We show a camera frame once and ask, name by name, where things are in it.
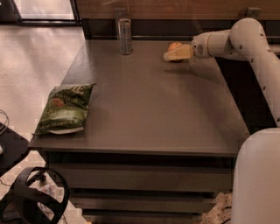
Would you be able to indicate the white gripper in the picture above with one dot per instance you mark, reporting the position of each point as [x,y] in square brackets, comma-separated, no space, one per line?
[199,46]

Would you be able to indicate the orange fruit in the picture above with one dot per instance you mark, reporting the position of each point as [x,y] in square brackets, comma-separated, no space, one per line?
[174,46]

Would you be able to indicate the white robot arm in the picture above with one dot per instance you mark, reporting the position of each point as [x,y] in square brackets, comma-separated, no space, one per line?
[252,71]

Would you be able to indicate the green jalapeno chip bag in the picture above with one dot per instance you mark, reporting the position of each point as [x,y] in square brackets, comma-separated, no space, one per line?
[66,109]

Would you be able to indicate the silver drink can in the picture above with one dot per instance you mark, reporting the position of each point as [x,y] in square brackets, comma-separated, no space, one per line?
[124,28]

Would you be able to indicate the grey drawer cabinet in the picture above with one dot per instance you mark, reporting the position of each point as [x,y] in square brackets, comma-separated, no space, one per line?
[160,140]

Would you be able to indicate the black side table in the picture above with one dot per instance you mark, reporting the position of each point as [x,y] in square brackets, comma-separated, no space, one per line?
[14,149]

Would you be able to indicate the grey metal wall bracket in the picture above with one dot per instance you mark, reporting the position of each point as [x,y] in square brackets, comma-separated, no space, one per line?
[252,12]

